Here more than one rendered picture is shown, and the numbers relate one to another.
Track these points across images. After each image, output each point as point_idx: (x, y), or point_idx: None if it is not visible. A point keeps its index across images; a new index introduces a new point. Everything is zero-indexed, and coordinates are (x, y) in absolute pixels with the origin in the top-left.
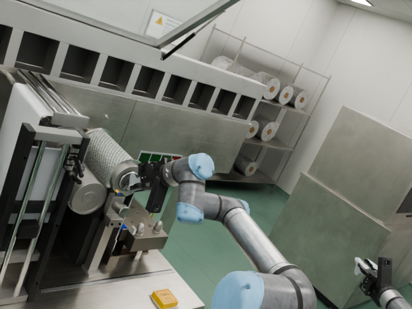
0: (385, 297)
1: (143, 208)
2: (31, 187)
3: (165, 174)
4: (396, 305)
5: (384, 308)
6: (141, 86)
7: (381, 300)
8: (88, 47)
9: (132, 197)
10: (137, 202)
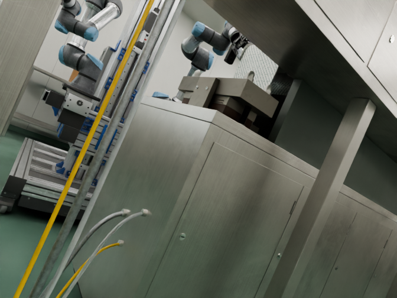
0: (74, 0)
1: (207, 77)
2: None
3: None
4: (77, 2)
5: (69, 6)
6: None
7: (71, 2)
8: None
9: (237, 68)
10: (218, 77)
